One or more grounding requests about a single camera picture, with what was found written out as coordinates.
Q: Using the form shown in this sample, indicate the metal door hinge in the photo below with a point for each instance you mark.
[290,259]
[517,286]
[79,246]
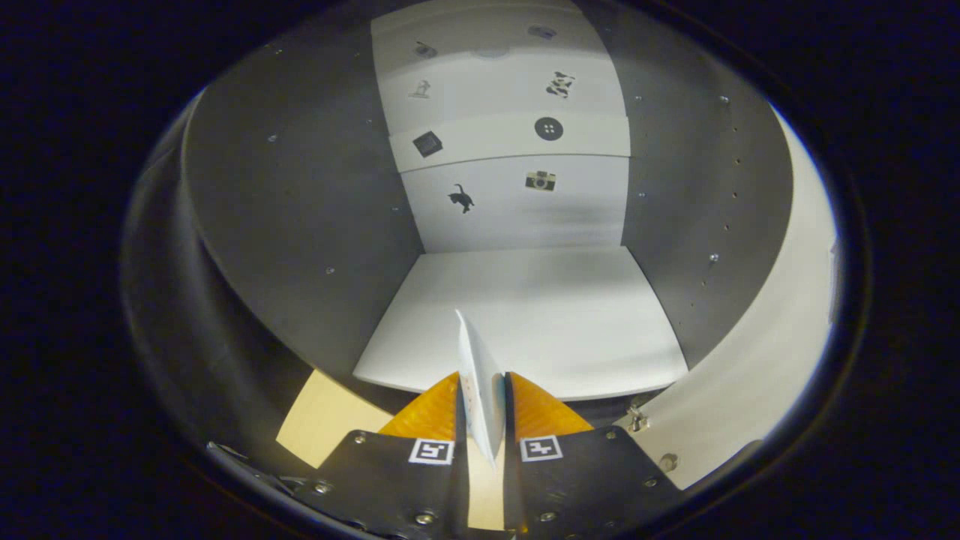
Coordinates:
[637,418]

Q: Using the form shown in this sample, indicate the white cabinet door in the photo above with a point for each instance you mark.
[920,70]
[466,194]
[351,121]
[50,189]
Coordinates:
[772,337]

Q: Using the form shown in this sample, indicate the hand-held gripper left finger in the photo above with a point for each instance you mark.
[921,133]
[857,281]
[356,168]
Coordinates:
[405,487]

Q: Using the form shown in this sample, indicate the white box with blue bottle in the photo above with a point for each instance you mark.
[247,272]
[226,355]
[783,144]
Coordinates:
[480,382]

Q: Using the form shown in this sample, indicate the grey cabinet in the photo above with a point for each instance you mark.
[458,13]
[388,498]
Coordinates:
[300,225]

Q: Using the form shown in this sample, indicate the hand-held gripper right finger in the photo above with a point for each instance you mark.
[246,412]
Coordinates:
[577,487]

